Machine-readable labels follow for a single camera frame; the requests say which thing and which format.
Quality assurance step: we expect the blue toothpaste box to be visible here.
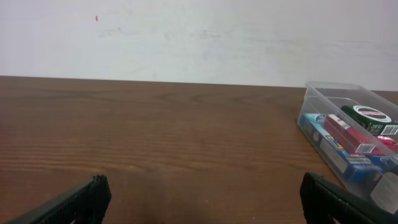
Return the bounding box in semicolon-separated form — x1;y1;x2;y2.
299;113;382;186

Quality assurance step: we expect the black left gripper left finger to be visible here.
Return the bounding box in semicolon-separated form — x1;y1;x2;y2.
8;175;111;224

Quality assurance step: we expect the white green medicine box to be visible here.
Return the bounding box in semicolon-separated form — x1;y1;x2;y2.
370;172;397;214

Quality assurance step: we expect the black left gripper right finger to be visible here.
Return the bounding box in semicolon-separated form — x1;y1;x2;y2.
300;172;397;224

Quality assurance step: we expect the dark green round-label box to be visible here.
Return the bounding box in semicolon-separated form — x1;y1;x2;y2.
341;105;397;136

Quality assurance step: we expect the clear plastic container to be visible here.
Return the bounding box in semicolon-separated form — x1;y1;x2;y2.
297;82;397;206

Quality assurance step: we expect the red card box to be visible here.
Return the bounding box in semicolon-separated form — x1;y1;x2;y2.
323;114;397;156

